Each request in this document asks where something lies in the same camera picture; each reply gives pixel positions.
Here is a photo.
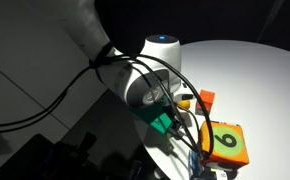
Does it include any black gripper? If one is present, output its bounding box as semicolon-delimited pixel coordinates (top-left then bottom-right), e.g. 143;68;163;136
163;99;184;138

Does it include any grey block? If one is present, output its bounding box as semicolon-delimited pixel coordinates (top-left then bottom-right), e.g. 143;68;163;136
195;103;208;116

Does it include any orange block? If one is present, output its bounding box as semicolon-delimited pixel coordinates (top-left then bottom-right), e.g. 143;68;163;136
198;89;216;108

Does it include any yellow half sphere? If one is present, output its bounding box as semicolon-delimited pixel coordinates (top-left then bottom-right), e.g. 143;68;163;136
177;99;191;110

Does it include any orange soft number cube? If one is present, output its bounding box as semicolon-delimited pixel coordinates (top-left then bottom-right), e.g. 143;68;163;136
198;120;251;172

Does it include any dark slanted pole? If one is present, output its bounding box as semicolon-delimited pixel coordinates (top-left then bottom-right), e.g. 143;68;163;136
256;0;286;44

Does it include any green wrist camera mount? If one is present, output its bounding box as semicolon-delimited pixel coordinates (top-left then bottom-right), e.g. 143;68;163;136
131;95;174;135

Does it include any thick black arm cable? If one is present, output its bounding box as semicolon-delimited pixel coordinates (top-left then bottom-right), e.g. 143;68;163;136
0;61;101;131

